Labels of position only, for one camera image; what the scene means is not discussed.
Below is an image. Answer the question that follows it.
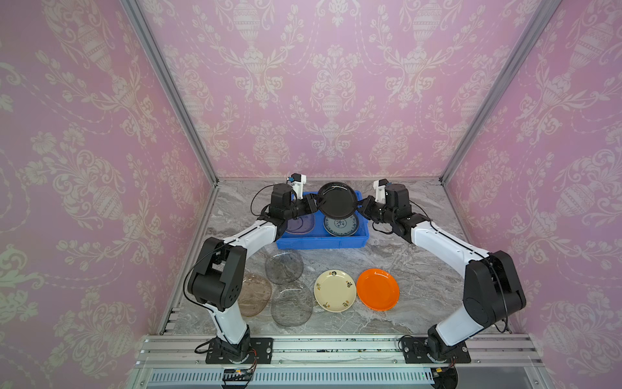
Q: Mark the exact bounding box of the grey glass plate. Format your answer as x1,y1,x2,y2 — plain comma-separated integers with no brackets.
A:
265,251,305,285
271,281,315,327

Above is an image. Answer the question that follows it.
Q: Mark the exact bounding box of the brown glass plate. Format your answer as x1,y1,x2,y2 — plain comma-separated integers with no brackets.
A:
286,214,315,235
237,273,272,317

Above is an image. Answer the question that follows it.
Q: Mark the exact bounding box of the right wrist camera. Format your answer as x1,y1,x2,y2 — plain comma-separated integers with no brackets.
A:
374,178,389,205

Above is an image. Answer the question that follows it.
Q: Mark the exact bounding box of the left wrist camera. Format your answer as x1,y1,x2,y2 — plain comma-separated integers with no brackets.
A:
288,173,307,199

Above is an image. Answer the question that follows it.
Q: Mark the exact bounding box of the blue plastic bin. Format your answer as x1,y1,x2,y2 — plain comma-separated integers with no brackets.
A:
276,191,369,250

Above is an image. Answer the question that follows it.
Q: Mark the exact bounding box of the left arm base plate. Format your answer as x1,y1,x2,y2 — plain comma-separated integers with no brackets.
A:
205,337,274,365

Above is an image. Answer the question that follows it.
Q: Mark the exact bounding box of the black round plate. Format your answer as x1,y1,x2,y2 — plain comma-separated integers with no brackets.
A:
317,182,358,220

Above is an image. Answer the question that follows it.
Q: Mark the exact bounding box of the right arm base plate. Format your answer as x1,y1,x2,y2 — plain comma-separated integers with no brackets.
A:
397,335,471,364

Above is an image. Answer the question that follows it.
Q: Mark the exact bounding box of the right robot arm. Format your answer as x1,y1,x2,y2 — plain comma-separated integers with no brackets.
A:
356,180,526,361

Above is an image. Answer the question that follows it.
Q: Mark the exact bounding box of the cream plate with flowers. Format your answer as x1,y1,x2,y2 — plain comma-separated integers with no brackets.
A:
314,270,357,313

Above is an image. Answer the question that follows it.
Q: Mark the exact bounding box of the aluminium front rail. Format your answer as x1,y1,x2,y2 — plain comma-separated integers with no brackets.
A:
127,334,554,388

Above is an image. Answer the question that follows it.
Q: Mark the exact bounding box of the orange round plate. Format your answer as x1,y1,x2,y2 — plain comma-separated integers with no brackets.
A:
356,268,400,311

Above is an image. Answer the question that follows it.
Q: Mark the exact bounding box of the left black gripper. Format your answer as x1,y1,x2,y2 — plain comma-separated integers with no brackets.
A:
282,193,327,221

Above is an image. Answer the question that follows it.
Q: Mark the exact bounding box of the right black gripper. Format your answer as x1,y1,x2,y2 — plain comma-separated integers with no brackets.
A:
353,196,398,227

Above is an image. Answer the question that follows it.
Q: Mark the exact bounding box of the blue floral patterned plate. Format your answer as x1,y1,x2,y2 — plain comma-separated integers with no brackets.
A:
323,215,360,238

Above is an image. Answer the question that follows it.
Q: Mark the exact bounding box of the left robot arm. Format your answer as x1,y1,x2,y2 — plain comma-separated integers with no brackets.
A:
184,174,317,362

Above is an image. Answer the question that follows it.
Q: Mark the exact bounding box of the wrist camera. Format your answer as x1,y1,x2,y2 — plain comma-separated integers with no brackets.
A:
374,178,389,205
288,173,307,199

